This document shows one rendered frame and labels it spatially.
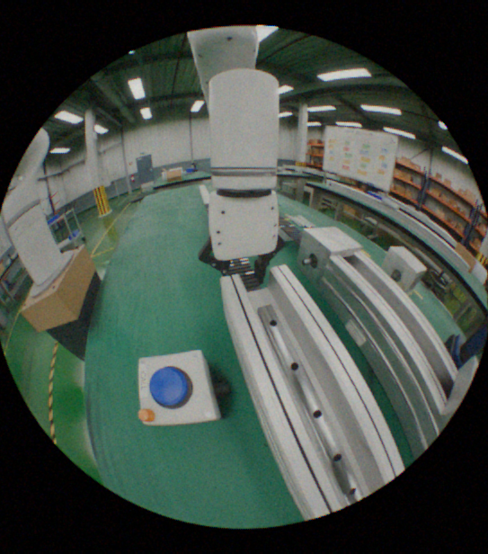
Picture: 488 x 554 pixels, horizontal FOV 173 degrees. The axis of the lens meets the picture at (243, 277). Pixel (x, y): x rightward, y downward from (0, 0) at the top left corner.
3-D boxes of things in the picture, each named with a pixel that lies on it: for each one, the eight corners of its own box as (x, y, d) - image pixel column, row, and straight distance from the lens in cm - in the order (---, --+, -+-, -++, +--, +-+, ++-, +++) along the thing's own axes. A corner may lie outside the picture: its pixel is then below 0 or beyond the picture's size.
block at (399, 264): (370, 276, 48) (385, 246, 45) (390, 272, 58) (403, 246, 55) (393, 303, 45) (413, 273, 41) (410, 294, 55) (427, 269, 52)
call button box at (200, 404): (158, 372, 26) (137, 355, 21) (221, 361, 24) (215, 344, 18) (164, 424, 25) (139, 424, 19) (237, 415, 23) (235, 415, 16)
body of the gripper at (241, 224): (267, 178, 28) (263, 237, 31) (203, 182, 26) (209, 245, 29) (292, 186, 22) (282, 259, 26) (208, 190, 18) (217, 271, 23)
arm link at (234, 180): (263, 165, 28) (263, 183, 28) (208, 167, 26) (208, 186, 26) (292, 171, 21) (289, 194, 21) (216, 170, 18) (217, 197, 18)
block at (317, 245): (287, 266, 38) (294, 228, 34) (325, 258, 46) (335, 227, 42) (307, 293, 33) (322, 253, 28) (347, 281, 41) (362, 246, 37)
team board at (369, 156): (309, 210, 374) (319, 123, 372) (323, 209, 411) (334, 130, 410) (368, 245, 300) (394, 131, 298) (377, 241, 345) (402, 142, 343)
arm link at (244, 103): (212, 166, 27) (208, 170, 18) (210, 93, 30) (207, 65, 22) (265, 165, 28) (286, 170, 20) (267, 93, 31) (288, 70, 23)
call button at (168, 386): (155, 373, 20) (146, 367, 19) (187, 369, 19) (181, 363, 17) (158, 406, 19) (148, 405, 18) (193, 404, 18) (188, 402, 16)
